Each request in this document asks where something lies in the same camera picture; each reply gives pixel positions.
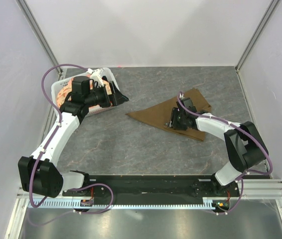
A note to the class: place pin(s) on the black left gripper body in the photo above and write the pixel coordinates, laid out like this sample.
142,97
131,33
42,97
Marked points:
110,99

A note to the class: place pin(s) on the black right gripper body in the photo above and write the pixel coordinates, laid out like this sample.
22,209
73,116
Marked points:
176,119

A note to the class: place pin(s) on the brown cloth napkin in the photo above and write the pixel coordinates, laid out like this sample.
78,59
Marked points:
162,114

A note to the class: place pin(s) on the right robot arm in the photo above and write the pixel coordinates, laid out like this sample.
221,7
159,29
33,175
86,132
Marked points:
244,145

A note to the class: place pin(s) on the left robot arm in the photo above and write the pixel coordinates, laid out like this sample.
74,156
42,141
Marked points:
38,172

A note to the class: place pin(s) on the white plastic basket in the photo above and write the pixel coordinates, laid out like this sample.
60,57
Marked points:
106,74

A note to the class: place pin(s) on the orange floral mesh bag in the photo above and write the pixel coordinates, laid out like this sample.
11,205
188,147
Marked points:
60,98

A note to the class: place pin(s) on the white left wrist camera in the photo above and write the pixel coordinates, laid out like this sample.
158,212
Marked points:
95,75

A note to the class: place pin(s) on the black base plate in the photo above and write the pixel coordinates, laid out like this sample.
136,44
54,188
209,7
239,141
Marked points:
137,187

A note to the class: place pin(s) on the slotted cable duct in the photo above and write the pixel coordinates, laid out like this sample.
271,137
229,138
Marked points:
205,204

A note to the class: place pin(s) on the left aluminium frame post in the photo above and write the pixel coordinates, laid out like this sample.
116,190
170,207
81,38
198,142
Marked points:
23,5

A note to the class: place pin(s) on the aluminium frame post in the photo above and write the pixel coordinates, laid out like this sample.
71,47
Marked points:
23,5
257,33

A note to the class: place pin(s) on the right aluminium frame post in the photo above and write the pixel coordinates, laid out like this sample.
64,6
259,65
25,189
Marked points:
257,33

